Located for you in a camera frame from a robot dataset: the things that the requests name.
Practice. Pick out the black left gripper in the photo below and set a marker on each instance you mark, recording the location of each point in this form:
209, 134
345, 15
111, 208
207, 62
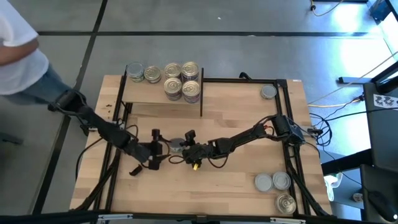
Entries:
154, 150

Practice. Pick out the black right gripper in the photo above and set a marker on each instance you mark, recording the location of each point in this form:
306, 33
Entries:
197, 152

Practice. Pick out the green label tuna can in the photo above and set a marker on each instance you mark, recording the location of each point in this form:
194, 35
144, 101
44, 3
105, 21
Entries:
263, 182
176, 145
281, 180
269, 91
135, 70

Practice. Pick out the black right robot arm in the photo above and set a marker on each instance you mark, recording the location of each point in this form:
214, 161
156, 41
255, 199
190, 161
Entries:
242, 138

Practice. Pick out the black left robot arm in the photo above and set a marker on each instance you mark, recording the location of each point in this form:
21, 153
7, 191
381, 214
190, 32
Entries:
105, 130

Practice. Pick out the wooden shelf board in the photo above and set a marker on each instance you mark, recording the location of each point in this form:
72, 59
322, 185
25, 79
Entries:
146, 93

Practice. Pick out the yellow tag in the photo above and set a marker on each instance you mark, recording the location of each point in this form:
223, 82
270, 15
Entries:
195, 167

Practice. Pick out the small black plastic part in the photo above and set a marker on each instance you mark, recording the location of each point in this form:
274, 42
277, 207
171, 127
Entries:
136, 170

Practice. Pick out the white plastic object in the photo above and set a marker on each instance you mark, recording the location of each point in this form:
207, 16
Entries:
333, 183

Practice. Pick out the black desk leg bar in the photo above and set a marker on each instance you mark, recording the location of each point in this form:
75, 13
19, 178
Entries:
345, 161

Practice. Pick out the person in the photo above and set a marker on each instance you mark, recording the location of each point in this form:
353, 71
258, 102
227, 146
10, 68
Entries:
18, 71

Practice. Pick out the grey caster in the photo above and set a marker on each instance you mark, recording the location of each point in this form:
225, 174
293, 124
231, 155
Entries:
357, 197

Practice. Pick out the black flat stand base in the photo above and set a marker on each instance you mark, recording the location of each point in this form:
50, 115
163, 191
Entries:
351, 80

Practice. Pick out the black plug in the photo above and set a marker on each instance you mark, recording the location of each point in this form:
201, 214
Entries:
312, 7

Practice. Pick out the black low desk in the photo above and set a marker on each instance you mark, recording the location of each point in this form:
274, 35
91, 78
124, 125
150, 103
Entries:
373, 177

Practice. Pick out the black computer mouse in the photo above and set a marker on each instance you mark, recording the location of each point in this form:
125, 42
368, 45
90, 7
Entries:
381, 203

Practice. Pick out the white paper with black marks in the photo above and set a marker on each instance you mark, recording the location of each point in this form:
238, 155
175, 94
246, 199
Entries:
385, 102

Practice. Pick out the blue box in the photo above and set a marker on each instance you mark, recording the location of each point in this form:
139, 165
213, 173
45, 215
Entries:
377, 7

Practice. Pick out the silver metal bracket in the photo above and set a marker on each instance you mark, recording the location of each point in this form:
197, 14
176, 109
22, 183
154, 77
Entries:
287, 221
115, 217

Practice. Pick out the black metal table frame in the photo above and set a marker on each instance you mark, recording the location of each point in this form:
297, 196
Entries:
242, 80

